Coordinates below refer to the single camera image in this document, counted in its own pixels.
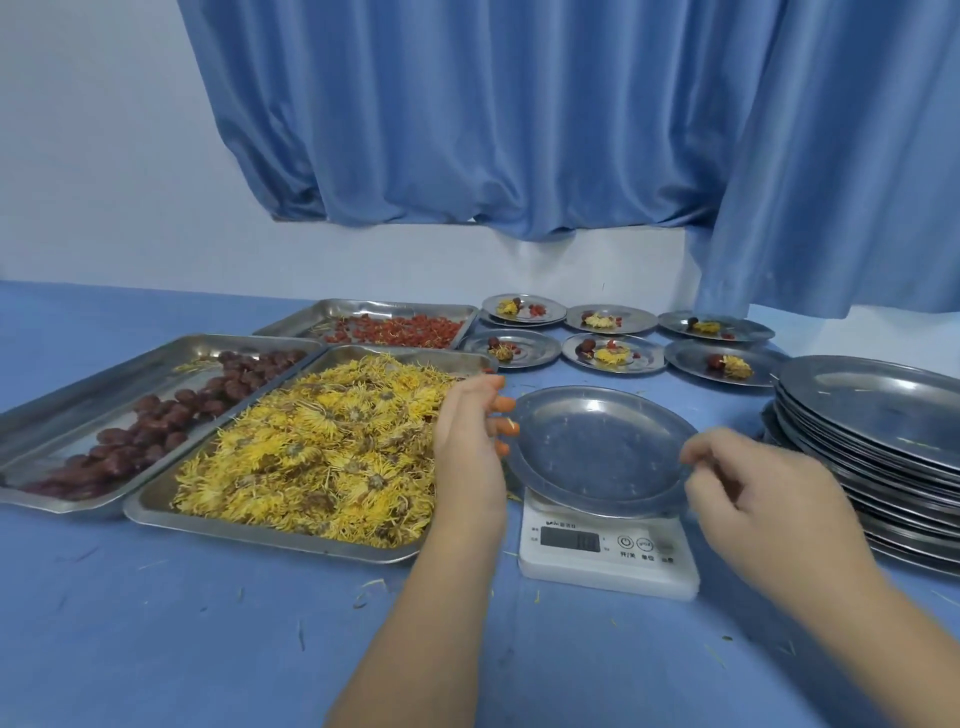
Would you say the person's right hand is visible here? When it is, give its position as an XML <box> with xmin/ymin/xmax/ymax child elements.
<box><xmin>678</xmin><ymin>427</ymin><xmax>883</xmax><ymax>601</ymax></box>

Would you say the person's left hand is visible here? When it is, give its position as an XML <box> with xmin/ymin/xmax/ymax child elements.
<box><xmin>433</xmin><ymin>374</ymin><xmax>520</xmax><ymax>526</ymax></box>

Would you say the stack of steel plates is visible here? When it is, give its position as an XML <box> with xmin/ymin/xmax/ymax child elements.
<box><xmin>761</xmin><ymin>354</ymin><xmax>960</xmax><ymax>579</ymax></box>

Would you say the pile of yellow chrysanthemums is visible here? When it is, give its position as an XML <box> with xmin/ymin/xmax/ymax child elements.
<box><xmin>172</xmin><ymin>353</ymin><xmax>481</xmax><ymax>549</ymax></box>

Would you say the white digital kitchen scale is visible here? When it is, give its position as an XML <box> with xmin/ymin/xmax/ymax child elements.
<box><xmin>517</xmin><ymin>487</ymin><xmax>701</xmax><ymax>603</ymax></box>

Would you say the round steel plate red label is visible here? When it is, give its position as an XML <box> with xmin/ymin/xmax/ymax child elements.
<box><xmin>482</xmin><ymin>293</ymin><xmax>569</xmax><ymax>325</ymax></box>

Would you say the person's left forearm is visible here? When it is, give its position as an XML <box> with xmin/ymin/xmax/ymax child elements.
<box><xmin>326</xmin><ymin>517</ymin><xmax>511</xmax><ymax>728</ymax></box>

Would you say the rectangular steel tray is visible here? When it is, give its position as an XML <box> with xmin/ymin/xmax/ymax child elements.
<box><xmin>253</xmin><ymin>298</ymin><xmax>481</xmax><ymax>351</ymax></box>
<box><xmin>123</xmin><ymin>344</ymin><xmax>500</xmax><ymax>565</ymax></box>
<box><xmin>0</xmin><ymin>333</ymin><xmax>328</xmax><ymax>515</ymax></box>

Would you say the blue tablecloth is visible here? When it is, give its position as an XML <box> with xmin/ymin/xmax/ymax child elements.
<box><xmin>0</xmin><ymin>281</ymin><xmax>960</xmax><ymax>728</ymax></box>

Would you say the wide blue curtain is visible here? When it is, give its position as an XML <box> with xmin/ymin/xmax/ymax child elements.
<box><xmin>176</xmin><ymin>0</ymin><xmax>789</xmax><ymax>243</ymax></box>

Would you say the narrow blue curtain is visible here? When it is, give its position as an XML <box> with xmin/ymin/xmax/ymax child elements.
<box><xmin>689</xmin><ymin>0</ymin><xmax>960</xmax><ymax>320</ymax></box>

